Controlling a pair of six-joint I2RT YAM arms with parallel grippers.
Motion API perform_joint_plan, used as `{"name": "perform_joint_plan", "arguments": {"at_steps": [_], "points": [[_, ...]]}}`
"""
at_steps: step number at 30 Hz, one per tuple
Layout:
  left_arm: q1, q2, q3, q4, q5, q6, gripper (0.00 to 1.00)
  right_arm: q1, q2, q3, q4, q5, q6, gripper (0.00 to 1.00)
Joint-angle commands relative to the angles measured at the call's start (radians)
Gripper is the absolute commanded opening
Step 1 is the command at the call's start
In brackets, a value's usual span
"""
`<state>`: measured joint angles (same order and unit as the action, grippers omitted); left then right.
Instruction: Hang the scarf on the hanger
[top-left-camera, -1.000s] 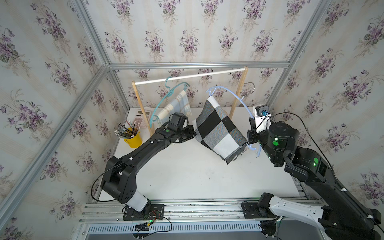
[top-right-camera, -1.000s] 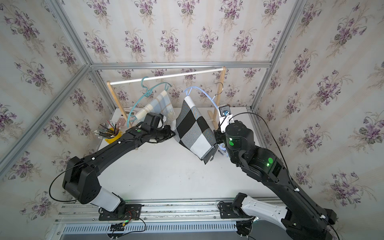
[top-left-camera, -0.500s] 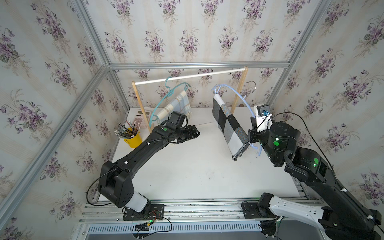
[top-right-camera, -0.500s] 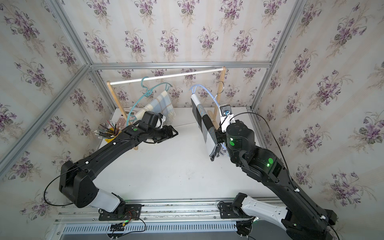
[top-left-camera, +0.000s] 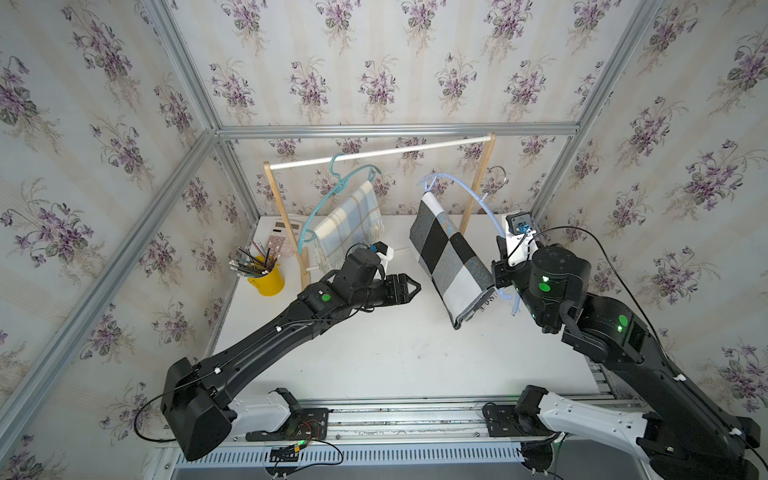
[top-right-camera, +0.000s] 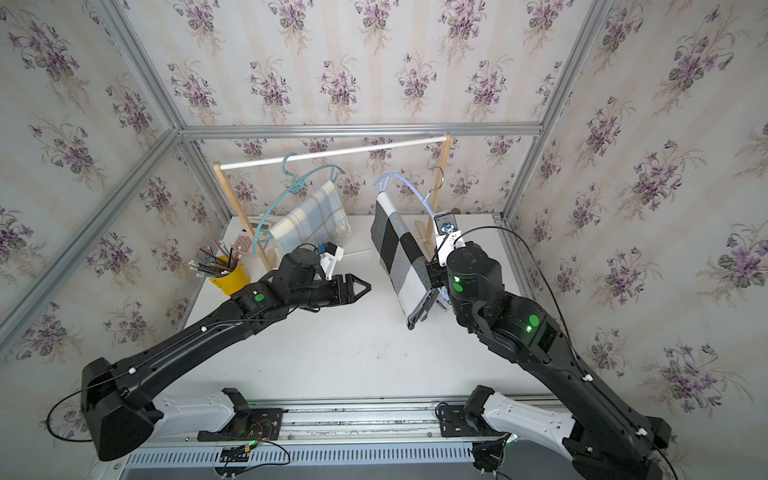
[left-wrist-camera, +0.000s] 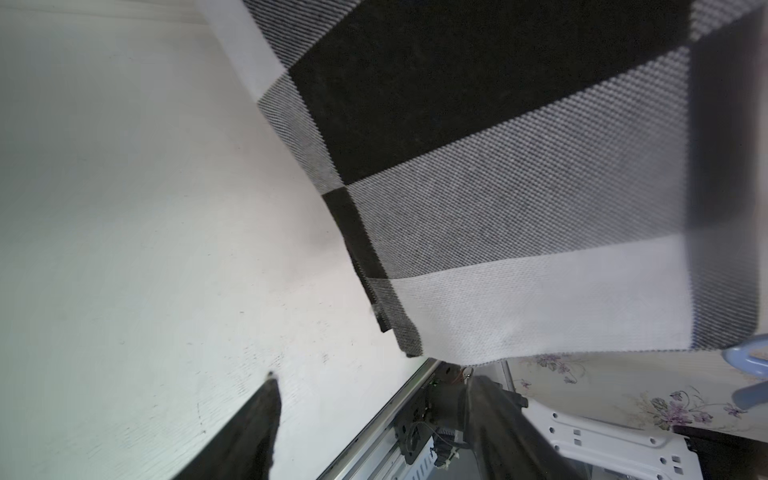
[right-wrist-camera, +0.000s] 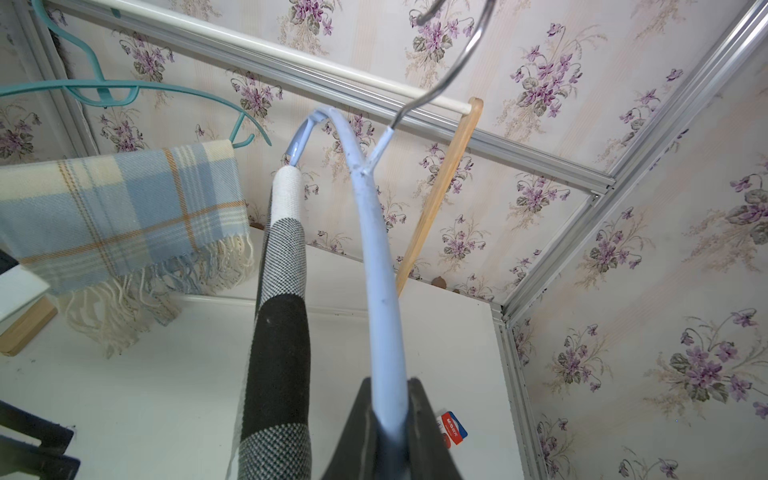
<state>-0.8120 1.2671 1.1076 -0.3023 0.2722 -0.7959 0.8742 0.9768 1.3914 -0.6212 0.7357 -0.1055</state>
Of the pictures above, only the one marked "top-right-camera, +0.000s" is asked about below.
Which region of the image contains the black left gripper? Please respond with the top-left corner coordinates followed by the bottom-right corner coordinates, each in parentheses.
top-left (289, 276), bottom-right (376, 313)

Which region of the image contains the grey black checkered scarf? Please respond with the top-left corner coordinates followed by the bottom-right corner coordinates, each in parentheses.
top-left (370, 192), bottom-right (438, 330)

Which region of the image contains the blue cream plaid scarf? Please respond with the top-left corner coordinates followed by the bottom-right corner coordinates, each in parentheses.
top-left (264, 181), bottom-right (351, 258)

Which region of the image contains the light blue plastic hanger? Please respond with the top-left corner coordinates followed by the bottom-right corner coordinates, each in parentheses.
top-left (374, 165), bottom-right (445, 218)

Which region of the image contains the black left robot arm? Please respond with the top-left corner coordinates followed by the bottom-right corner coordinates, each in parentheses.
top-left (80, 248), bottom-right (372, 461)

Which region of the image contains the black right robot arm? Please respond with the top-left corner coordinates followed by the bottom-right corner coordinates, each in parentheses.
top-left (427, 242), bottom-right (671, 479)

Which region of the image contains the yellow pen cup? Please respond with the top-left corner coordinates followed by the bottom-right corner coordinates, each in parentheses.
top-left (187, 241), bottom-right (250, 296)

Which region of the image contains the wooden clothes rack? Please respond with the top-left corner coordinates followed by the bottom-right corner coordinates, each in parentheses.
top-left (213, 134), bottom-right (453, 270)

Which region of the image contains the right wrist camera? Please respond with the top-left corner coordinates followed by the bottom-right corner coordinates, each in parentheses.
top-left (433, 211), bottom-right (465, 267)

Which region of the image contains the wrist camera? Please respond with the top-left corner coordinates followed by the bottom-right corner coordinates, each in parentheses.
top-left (433, 211), bottom-right (465, 267)
top-left (317, 242), bottom-right (344, 280)

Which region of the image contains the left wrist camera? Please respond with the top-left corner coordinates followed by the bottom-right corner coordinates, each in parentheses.
top-left (317, 242), bottom-right (344, 280)

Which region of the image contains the aluminium mounting rail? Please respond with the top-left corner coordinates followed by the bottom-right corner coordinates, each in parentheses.
top-left (107, 397), bottom-right (607, 448)

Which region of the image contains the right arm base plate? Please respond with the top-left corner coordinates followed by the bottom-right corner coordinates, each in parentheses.
top-left (434, 385), bottom-right (522, 438)

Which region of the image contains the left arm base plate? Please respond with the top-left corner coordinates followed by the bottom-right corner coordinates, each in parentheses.
top-left (197, 388), bottom-right (284, 442)

